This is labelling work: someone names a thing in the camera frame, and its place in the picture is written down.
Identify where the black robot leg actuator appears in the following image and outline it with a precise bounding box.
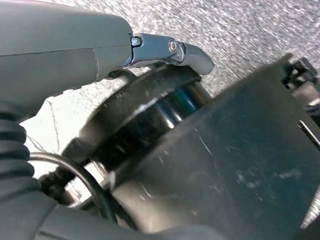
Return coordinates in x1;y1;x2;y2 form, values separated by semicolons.
38;64;213;206

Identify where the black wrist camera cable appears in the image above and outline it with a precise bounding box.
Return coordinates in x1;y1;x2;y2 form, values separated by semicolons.
29;151;118;223

